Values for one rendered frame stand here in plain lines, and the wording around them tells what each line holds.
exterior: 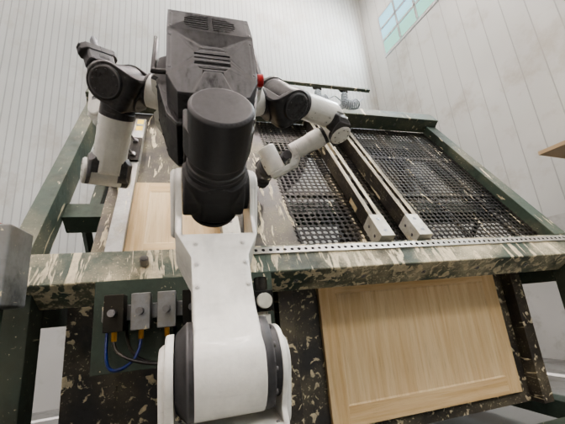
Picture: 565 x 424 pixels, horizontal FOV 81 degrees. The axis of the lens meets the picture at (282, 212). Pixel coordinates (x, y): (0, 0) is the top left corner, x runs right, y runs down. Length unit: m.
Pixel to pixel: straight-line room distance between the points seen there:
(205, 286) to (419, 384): 1.18
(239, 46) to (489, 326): 1.56
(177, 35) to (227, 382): 0.71
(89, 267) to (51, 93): 3.76
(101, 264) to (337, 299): 0.87
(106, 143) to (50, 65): 3.95
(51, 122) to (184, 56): 3.79
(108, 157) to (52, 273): 0.35
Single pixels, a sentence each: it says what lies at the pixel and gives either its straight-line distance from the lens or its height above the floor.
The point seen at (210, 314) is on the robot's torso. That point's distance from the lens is 0.56.
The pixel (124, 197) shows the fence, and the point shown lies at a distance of 1.36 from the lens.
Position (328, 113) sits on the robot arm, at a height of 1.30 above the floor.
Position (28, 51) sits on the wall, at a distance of 5.09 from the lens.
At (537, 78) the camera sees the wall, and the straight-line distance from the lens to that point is 4.40.
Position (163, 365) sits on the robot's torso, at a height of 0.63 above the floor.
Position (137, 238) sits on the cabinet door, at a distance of 1.21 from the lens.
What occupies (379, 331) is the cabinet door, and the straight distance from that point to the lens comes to 1.50.
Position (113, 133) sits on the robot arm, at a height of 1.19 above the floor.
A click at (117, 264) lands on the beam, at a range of 1.10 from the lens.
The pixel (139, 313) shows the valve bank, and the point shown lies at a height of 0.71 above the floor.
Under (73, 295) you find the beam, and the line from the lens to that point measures 1.12.
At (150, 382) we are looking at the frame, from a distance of 1.33.
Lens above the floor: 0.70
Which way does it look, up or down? 16 degrees up
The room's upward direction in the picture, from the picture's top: 5 degrees counter-clockwise
